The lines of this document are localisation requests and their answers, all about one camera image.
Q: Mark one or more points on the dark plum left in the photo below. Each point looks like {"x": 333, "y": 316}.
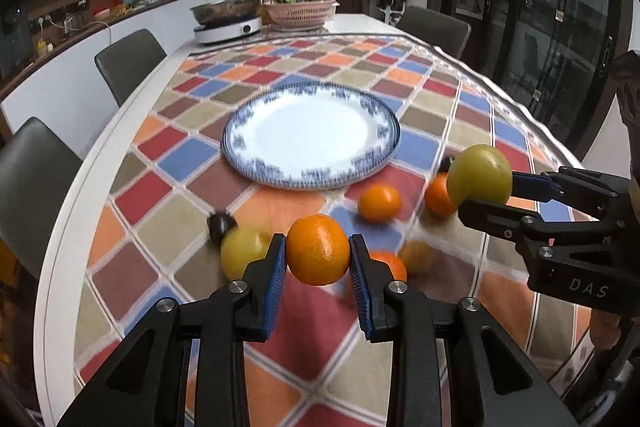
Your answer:
{"x": 219, "y": 224}

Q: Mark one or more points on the grey chair left far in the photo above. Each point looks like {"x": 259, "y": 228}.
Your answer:
{"x": 125, "y": 63}

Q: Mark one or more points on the grey chair far right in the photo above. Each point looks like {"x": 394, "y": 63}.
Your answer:
{"x": 437, "y": 29}

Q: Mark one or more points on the pink woven basket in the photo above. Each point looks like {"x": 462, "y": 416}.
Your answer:
{"x": 298, "y": 15}

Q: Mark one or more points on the large orange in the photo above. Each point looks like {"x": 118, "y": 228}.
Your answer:
{"x": 395, "y": 264}

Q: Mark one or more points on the brown round fruit centre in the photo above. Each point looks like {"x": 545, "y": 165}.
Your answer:
{"x": 417, "y": 256}

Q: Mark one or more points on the white kitchen counter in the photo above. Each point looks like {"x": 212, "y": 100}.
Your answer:
{"x": 69, "y": 94}

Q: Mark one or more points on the orange tangerine right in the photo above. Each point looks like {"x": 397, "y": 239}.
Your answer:
{"x": 436, "y": 198}

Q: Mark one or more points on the orange mandarin near plate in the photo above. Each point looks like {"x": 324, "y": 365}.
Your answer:
{"x": 379, "y": 203}

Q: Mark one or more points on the blue white porcelain plate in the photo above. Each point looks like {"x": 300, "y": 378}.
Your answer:
{"x": 311, "y": 136}

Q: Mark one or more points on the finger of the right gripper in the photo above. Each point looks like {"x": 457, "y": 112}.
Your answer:
{"x": 504, "y": 222}
{"x": 538, "y": 187}

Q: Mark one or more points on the dark plum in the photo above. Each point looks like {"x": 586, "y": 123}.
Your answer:
{"x": 219, "y": 224}
{"x": 445, "y": 164}

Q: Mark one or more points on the large yellow-green apple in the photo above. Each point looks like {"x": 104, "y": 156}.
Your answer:
{"x": 241, "y": 246}

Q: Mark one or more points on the white induction cooker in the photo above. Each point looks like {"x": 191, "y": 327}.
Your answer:
{"x": 225, "y": 33}

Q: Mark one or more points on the dark plum right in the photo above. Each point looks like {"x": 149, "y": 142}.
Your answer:
{"x": 445, "y": 164}

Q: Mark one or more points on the small orange mandarin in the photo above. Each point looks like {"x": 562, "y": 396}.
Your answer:
{"x": 317, "y": 250}

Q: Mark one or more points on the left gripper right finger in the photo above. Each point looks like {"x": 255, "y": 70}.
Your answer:
{"x": 491, "y": 380}

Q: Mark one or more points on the grey chair left near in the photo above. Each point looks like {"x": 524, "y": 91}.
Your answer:
{"x": 37, "y": 170}

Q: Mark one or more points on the small green apple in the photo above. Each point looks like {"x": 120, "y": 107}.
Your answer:
{"x": 480, "y": 172}

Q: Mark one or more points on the grey chair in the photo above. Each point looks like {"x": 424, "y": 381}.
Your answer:
{"x": 37, "y": 170}
{"x": 437, "y": 29}
{"x": 125, "y": 63}

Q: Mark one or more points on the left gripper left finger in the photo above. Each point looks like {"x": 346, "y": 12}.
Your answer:
{"x": 143, "y": 381}

